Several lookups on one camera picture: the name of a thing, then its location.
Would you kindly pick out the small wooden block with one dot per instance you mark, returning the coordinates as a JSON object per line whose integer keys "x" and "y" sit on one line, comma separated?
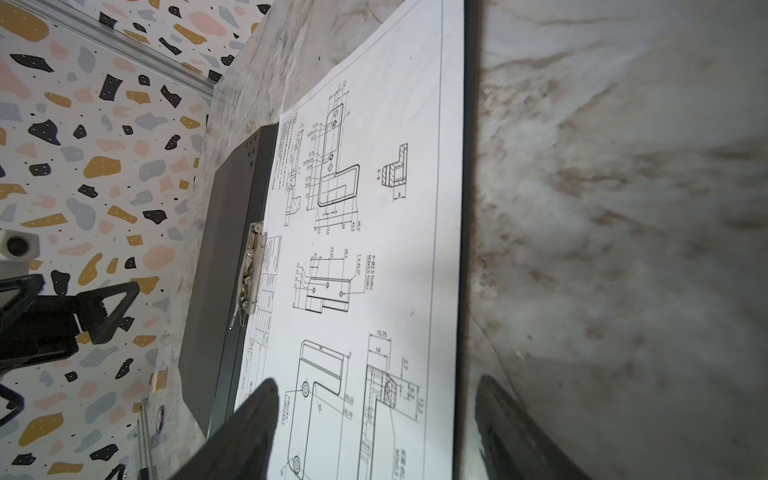
{"x": 160, "y": 380}

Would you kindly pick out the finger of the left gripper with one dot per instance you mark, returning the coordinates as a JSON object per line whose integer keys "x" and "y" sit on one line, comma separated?
{"x": 100, "y": 311}

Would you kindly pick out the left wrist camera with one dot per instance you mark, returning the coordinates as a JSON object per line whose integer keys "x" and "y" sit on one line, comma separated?
{"x": 18, "y": 249}

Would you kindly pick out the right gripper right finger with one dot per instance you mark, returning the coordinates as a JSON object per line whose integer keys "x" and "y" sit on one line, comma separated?
{"x": 514, "y": 446}

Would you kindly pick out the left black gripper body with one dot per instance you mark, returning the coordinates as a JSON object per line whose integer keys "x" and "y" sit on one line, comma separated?
{"x": 35, "y": 328}

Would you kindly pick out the metal binder clip mechanism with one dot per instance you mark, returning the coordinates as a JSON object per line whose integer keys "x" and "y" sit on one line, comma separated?
{"x": 249, "y": 275}

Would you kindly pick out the paper sheet with diagram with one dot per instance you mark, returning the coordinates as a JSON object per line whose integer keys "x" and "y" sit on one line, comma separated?
{"x": 372, "y": 270}

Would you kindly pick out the orange black binder folder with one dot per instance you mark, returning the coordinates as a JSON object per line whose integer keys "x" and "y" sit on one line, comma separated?
{"x": 228, "y": 288}

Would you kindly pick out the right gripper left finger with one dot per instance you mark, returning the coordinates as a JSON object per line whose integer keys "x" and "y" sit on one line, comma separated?
{"x": 241, "y": 448}

